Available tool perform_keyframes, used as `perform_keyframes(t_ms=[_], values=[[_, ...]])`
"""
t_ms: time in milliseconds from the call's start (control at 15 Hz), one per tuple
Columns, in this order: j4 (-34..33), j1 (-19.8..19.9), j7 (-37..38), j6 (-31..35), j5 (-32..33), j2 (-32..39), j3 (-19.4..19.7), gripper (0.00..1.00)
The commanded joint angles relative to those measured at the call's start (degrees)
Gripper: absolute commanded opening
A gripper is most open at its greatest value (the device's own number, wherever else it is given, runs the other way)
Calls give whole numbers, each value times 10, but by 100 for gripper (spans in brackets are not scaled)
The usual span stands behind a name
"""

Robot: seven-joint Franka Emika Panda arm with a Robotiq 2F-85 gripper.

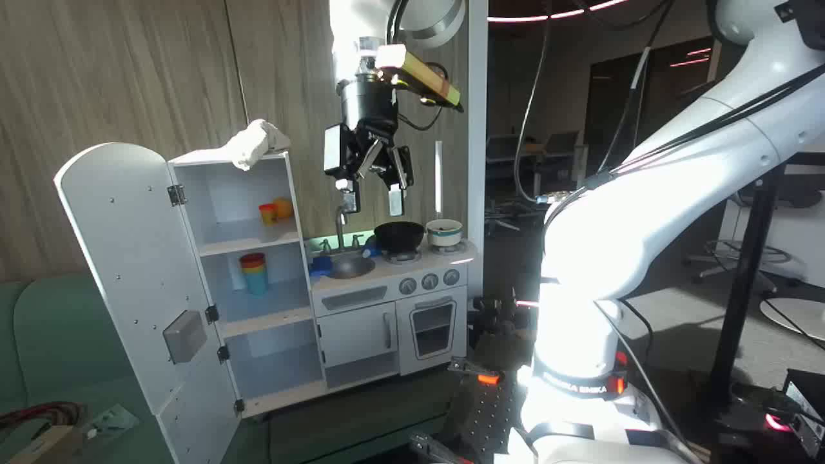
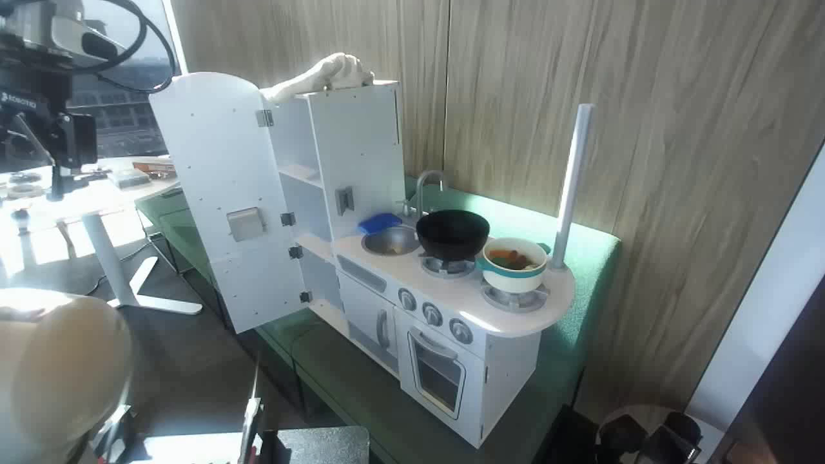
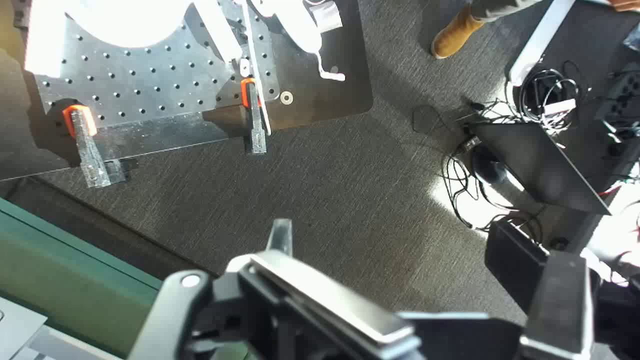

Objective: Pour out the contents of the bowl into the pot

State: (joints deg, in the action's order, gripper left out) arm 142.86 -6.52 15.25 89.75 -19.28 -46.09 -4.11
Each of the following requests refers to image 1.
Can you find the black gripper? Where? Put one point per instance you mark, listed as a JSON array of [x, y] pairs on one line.
[[373, 118]]

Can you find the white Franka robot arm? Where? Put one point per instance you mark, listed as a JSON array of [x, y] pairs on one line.
[[652, 215]]

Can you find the black pot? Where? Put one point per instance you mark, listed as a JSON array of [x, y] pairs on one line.
[[400, 235]]

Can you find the silver toy faucet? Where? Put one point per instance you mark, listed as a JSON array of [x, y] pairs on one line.
[[342, 226]]

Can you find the blue item beside sink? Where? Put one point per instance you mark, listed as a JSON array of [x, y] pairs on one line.
[[317, 262]]

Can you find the grey stove knob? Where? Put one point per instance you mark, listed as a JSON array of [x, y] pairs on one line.
[[449, 277], [428, 280], [409, 283]]

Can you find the orange toy cup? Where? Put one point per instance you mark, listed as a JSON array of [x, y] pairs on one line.
[[267, 215]]

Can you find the white toy kitchen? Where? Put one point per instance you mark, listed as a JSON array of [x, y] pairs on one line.
[[362, 326]]

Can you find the white crumpled cloth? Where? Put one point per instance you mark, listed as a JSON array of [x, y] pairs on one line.
[[254, 143]]

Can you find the white toy cabinet door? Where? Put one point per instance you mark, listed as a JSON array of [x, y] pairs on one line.
[[357, 336]]

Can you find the stack of colourful cups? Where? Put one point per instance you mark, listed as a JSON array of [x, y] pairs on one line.
[[254, 274]]

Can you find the toy oven door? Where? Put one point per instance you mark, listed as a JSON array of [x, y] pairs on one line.
[[432, 329]]

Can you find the small orange glowing light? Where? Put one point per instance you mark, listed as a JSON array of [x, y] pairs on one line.
[[489, 377]]

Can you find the grey square door plate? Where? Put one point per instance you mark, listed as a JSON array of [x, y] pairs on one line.
[[184, 336]]

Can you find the white toy cupboard door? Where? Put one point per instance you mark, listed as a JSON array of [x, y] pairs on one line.
[[129, 283]]

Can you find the green circuit board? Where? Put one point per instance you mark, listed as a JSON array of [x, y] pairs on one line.
[[110, 417]]

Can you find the black stand pole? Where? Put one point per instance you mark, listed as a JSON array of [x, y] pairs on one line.
[[744, 283]]

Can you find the black controller box red light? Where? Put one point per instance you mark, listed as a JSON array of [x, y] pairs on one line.
[[794, 412]]

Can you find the silver kitchen post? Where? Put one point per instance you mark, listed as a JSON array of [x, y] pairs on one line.
[[438, 176]]

